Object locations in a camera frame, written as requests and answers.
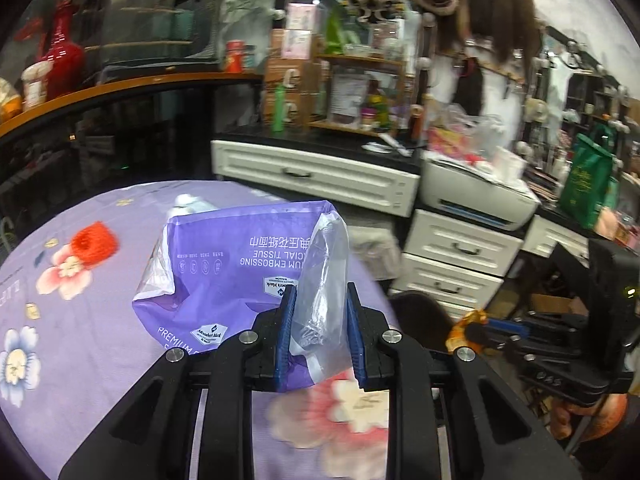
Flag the white wide drawer cabinet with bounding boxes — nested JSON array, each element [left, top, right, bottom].
[[210, 125, 422, 218]]

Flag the white printer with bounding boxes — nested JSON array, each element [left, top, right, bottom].
[[420, 157, 542, 232]]

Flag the clear plastic bag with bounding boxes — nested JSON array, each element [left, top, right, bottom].
[[292, 205, 351, 378]]

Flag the pink product box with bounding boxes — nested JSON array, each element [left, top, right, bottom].
[[285, 2, 316, 31]]

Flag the brown product box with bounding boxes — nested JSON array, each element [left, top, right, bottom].
[[263, 90, 321, 126], [263, 57, 321, 93], [270, 29, 313, 61]]

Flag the mirror with bulbs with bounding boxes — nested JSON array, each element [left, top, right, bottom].
[[530, 25, 640, 181]]

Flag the black hanging bag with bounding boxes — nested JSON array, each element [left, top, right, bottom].
[[452, 57, 485, 116]]

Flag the green bottle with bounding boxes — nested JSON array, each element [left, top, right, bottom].
[[272, 85, 287, 133]]

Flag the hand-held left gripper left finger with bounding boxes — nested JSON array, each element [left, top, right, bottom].
[[59, 285, 298, 480]]

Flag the red can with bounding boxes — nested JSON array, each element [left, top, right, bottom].
[[223, 40, 246, 73]]

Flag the wooden counter shelf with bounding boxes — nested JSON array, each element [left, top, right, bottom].
[[0, 71, 266, 138]]

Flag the wooden rack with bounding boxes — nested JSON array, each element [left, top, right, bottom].
[[307, 52, 406, 136]]

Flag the red vase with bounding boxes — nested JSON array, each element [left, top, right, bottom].
[[39, 0, 86, 98]]

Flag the purple floral tablecloth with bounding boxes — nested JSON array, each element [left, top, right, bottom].
[[0, 180, 441, 480]]

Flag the person's right hand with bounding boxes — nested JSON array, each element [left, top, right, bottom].
[[550, 394, 629, 442]]

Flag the plastic bag of colourful items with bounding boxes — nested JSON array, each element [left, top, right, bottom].
[[427, 105, 506, 161]]

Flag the glass display case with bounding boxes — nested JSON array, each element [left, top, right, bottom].
[[82, 0, 226, 81]]

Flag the clear labelled jar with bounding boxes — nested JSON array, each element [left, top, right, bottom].
[[21, 61, 53, 111]]

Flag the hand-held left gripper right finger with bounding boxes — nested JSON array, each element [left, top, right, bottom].
[[346, 282, 553, 480]]

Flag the white plastic bag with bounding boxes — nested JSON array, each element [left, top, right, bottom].
[[350, 227, 401, 281]]

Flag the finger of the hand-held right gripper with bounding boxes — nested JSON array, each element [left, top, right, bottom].
[[480, 340, 523, 361], [467, 312, 538, 338]]

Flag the colourful glass bowl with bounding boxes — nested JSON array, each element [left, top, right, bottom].
[[0, 77, 23, 123]]

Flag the white drawer unit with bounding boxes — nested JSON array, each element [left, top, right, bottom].
[[390, 209, 526, 321]]

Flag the green tote bag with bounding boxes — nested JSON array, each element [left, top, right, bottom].
[[557, 125, 618, 228]]

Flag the purple tissue pack wrapper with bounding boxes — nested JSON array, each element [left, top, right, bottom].
[[131, 199, 351, 393]]

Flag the brown hair extensions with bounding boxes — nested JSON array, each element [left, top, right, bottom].
[[442, 0, 543, 56]]

